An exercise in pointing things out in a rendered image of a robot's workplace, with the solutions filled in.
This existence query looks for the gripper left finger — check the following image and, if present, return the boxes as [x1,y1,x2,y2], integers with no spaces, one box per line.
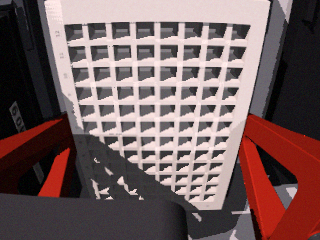
[0,113,77,197]

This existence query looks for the white well plate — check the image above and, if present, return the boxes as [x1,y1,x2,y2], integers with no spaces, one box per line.
[44,0,270,211]

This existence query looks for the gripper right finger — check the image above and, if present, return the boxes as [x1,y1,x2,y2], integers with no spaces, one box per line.
[238,112,320,240]

